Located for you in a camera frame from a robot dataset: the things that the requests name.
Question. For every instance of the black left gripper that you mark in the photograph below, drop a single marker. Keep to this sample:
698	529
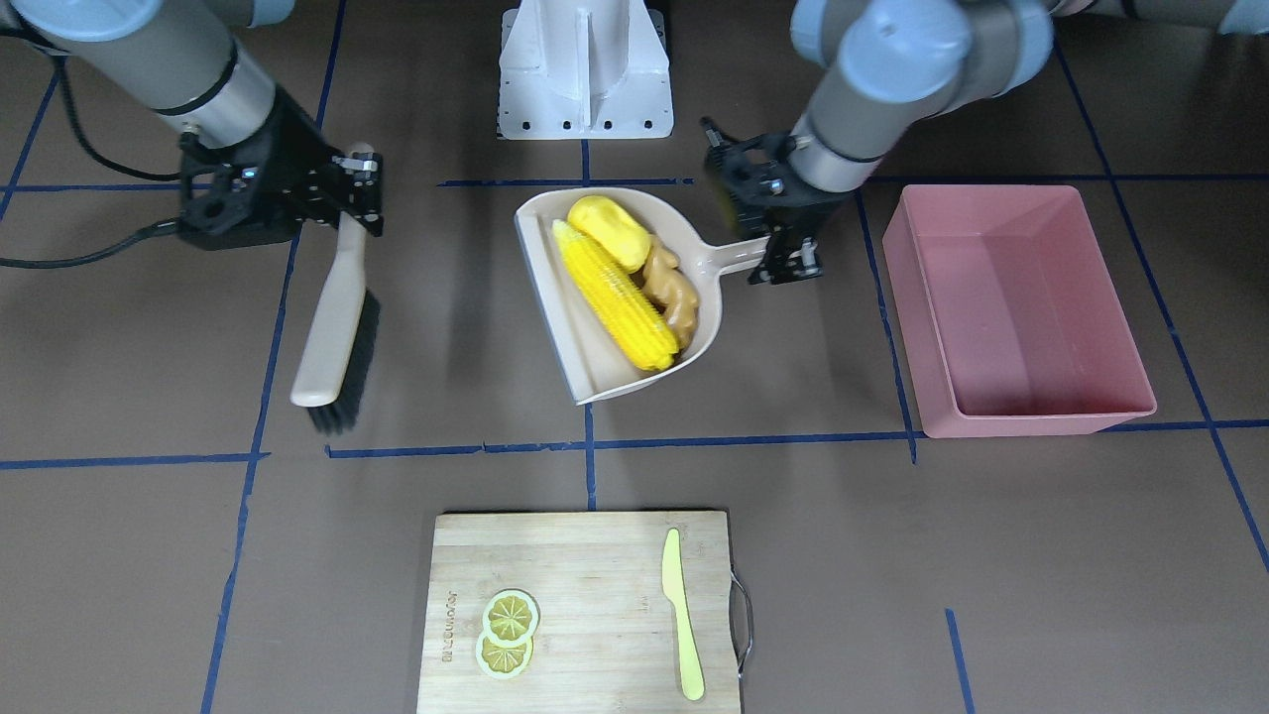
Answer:
805	206

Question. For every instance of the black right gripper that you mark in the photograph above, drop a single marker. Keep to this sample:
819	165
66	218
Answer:
289	149

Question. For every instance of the brown toy ginger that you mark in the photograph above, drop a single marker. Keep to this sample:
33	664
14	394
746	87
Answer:
670	292

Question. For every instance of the yellow toy potato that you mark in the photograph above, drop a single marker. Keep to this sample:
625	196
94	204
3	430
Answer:
606	221

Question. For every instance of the yellow toy corn cob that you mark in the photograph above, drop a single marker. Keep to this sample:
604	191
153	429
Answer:
635	326

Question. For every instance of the beige hand brush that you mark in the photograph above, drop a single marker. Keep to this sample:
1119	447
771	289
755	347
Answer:
334	364

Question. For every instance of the beige plastic dustpan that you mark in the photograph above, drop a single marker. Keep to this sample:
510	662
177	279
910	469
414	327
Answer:
595	369

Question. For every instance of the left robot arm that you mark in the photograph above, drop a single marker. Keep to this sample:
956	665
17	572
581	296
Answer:
888	65

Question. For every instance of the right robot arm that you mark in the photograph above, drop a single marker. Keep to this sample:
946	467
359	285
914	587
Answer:
180	59

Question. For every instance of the pink plastic bin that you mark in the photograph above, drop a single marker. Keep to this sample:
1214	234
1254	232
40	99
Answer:
1009	318

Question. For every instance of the yellow plastic knife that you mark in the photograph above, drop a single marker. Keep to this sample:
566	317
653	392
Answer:
673	587

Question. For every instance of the wooden cutting board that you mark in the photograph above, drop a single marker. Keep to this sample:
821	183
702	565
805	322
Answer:
606	640

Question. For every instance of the lemon slice upper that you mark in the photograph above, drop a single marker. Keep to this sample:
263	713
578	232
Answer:
510	618

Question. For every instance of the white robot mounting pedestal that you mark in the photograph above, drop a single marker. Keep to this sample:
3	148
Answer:
584	70

